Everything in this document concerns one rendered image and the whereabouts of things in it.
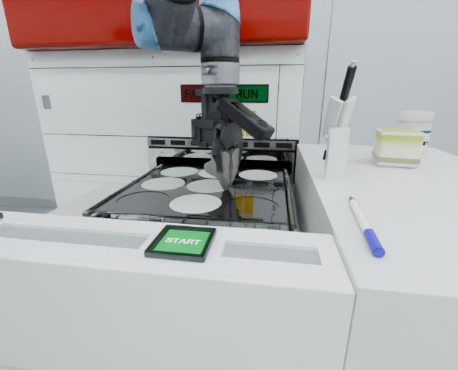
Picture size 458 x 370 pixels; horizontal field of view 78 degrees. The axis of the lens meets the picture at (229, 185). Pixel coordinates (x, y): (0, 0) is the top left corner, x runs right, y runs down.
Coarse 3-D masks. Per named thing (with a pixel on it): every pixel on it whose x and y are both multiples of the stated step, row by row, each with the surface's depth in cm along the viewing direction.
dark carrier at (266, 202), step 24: (240, 168) 79; (144, 192) 60; (168, 192) 60; (192, 192) 60; (216, 192) 60; (240, 192) 60; (264, 192) 60; (192, 216) 48; (216, 216) 48; (240, 216) 49; (264, 216) 49
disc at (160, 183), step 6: (150, 180) 68; (156, 180) 68; (162, 180) 68; (168, 180) 68; (174, 180) 68; (180, 180) 68; (144, 186) 64; (150, 186) 64; (156, 186) 64; (162, 186) 64; (168, 186) 64; (174, 186) 64
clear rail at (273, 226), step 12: (84, 216) 50; (120, 216) 49; (132, 216) 48; (144, 216) 48; (156, 216) 48; (168, 216) 48; (252, 228) 45; (264, 228) 45; (276, 228) 45; (288, 228) 44
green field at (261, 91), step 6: (240, 90) 77; (246, 90) 77; (252, 90) 77; (258, 90) 76; (264, 90) 76; (234, 96) 78; (240, 96) 78; (246, 96) 77; (252, 96) 77; (258, 96) 77; (264, 96) 77
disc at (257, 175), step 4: (244, 172) 75; (248, 172) 75; (252, 172) 75; (256, 172) 75; (260, 172) 75; (264, 172) 75; (268, 172) 75; (272, 172) 75; (240, 176) 71; (244, 176) 71; (248, 176) 71; (252, 176) 71; (256, 176) 71; (260, 176) 71; (264, 176) 71; (268, 176) 71; (272, 176) 71; (276, 176) 71; (256, 180) 68; (260, 180) 68; (264, 180) 68
